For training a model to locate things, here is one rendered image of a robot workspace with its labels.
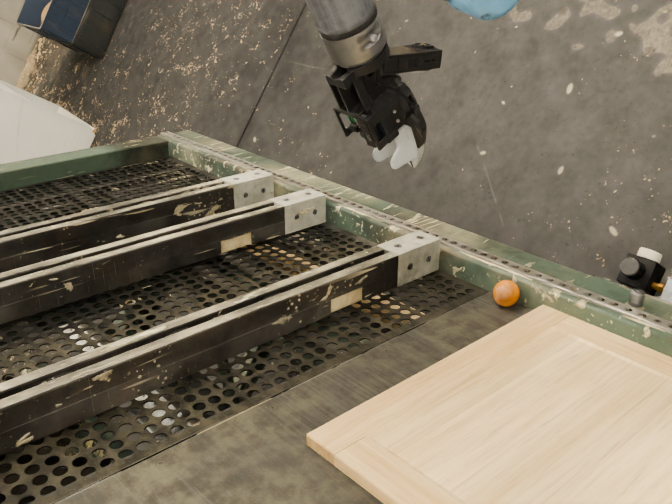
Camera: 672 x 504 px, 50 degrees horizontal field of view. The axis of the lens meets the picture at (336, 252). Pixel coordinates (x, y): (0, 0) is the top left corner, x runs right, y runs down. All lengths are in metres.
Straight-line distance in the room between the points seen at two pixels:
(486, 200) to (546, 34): 0.62
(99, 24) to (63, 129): 0.76
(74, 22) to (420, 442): 4.18
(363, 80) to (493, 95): 1.80
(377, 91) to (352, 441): 0.46
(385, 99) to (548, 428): 0.50
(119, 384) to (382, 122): 0.53
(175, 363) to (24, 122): 3.48
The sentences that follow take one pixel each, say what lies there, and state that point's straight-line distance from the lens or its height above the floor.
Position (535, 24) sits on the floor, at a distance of 2.76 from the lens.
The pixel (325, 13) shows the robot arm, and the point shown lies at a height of 1.59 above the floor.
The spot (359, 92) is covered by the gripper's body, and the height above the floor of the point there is 1.49.
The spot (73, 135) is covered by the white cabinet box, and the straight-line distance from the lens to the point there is 4.63.
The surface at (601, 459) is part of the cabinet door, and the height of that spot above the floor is 1.15.
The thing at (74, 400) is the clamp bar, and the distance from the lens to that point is 1.07.
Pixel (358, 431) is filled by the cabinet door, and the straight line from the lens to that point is 1.00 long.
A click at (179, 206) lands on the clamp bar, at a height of 1.15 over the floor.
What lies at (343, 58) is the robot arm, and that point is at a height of 1.53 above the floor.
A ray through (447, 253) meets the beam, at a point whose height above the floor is 0.90.
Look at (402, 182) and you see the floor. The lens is 2.77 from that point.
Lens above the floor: 2.12
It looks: 47 degrees down
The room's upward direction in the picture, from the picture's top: 68 degrees counter-clockwise
